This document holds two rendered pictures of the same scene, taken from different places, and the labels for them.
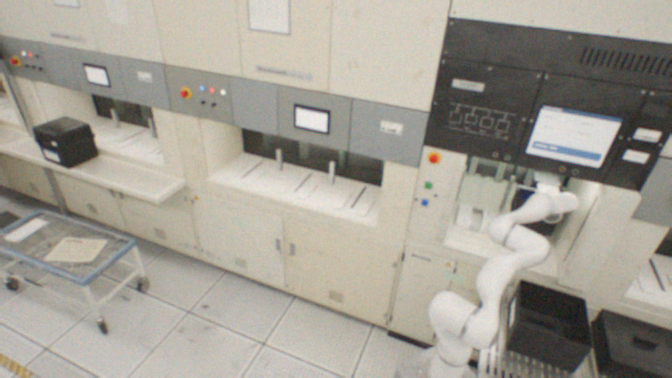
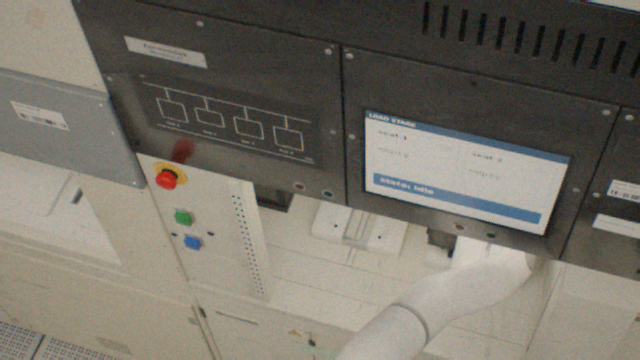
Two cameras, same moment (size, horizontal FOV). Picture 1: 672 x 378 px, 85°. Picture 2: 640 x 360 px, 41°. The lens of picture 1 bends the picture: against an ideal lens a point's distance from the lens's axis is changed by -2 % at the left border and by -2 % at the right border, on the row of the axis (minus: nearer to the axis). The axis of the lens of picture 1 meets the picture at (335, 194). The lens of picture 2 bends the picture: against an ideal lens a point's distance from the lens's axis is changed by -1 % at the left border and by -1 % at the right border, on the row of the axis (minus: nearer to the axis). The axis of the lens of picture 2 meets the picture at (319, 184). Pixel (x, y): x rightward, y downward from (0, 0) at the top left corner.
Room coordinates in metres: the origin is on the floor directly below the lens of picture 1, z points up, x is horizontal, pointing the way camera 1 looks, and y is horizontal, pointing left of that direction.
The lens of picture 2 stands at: (0.74, -0.75, 2.62)
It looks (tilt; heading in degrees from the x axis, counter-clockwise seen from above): 58 degrees down; 2
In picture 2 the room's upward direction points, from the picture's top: 5 degrees counter-clockwise
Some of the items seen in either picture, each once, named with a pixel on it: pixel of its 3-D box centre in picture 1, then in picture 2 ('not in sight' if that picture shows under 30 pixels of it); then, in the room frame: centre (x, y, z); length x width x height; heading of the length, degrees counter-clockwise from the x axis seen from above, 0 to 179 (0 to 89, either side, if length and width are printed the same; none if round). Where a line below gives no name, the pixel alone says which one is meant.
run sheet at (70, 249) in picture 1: (76, 248); not in sight; (1.75, 1.64, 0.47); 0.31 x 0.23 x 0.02; 91
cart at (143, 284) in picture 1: (72, 263); not in sight; (1.84, 1.80, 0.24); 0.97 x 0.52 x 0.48; 72
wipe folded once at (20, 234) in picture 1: (27, 229); not in sight; (1.91, 2.08, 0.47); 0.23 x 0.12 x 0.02; 166
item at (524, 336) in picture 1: (545, 323); not in sight; (1.08, -0.94, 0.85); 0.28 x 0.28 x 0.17; 68
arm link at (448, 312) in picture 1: (452, 325); not in sight; (0.87, -0.44, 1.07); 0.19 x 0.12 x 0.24; 49
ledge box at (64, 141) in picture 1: (66, 141); not in sight; (2.33, 1.92, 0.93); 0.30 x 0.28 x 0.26; 67
